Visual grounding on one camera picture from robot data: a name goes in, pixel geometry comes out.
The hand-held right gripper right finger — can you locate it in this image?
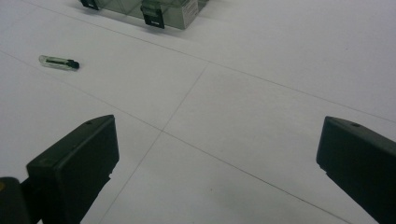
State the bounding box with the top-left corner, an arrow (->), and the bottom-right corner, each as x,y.
316,116 -> 396,224

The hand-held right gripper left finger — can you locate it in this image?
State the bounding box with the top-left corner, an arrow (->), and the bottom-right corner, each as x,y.
25,114 -> 120,224

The clear tube with black cap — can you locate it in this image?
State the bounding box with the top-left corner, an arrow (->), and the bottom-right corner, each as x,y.
38,54 -> 80,72

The clear plastic storage box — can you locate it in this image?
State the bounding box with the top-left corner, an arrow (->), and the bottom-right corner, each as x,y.
78,0 -> 210,31

